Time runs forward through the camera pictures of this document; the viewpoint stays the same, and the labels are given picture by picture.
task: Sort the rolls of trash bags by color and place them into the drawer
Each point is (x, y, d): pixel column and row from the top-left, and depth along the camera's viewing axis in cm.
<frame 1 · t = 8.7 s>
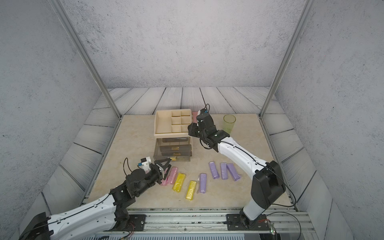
left hand: (173, 163, 72), fingers open
right hand: (189, 127, 81), fingers open
beige drawer organizer cabinet: (171, 131, 85), point 22 cm above the table
bottom transparent drawer: (176, 151, 88), point 13 cm above the table
green translucent cup: (229, 121, 101), point 15 cm above the table
pink bag roll right: (173, 175, 88), point 3 cm above the table
yellow bag roll middle: (179, 182, 86), point 3 cm above the table
yellow bag roll right: (191, 190, 84), point 2 cm above the table
purple bag roll front: (203, 182, 87), point 2 cm above the table
purple bag roll left: (214, 171, 90), point 3 cm above the table
purple bag roll middle: (224, 171, 91), point 2 cm above the table

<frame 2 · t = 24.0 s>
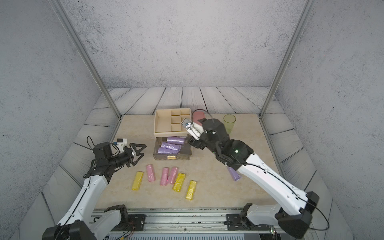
left hand: (146, 150, 77), fingers open
right hand: (195, 126, 66), fingers open
purple bag roll front: (166, 151, 80), point 20 cm above the table
purple bag roll left: (170, 146, 82), point 20 cm above the table
purple bag roll middle: (178, 140, 84), point 20 cm above the table
yellow bag roll far left: (137, 180, 88), point 2 cm above the table
pink bag roll left: (151, 175, 88), point 3 cm above the table
the other named things where they were.

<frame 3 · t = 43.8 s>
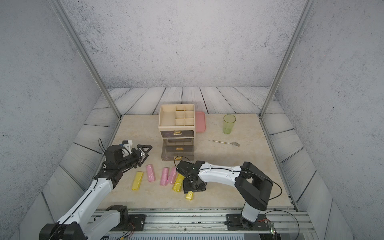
left hand: (151, 150, 80), fingers open
right hand: (190, 191, 81), fingers open
metal spoon: (233, 143, 107), on the table
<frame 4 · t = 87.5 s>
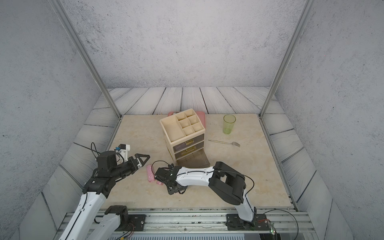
left hand: (147, 159, 76), fingers open
right hand: (175, 189, 84), fingers open
beige drawer organizer cabinet: (184, 134, 81), point 25 cm above the table
top transparent drawer: (189, 143, 82), point 21 cm above the table
